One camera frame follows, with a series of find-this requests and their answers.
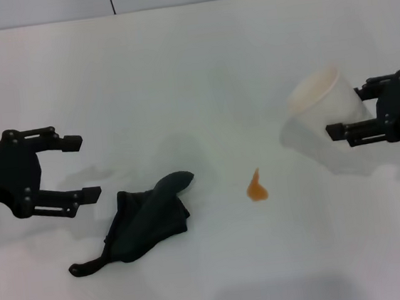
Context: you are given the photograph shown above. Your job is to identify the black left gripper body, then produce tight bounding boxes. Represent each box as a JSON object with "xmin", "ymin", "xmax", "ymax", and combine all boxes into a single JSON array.
[{"xmin": 0, "ymin": 127, "xmax": 49, "ymax": 222}]

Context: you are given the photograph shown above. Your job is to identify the white paper cup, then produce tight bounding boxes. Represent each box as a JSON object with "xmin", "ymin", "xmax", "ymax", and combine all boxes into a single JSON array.
[{"xmin": 283, "ymin": 60, "xmax": 379, "ymax": 133}]

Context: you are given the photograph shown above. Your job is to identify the dark blue rag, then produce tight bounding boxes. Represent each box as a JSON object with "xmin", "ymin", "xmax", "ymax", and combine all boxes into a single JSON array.
[{"xmin": 59, "ymin": 170, "xmax": 205, "ymax": 279}]

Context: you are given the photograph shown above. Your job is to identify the orange liquid stain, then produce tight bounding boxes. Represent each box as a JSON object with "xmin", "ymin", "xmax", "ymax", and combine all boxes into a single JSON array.
[{"xmin": 243, "ymin": 166, "xmax": 271, "ymax": 203}]

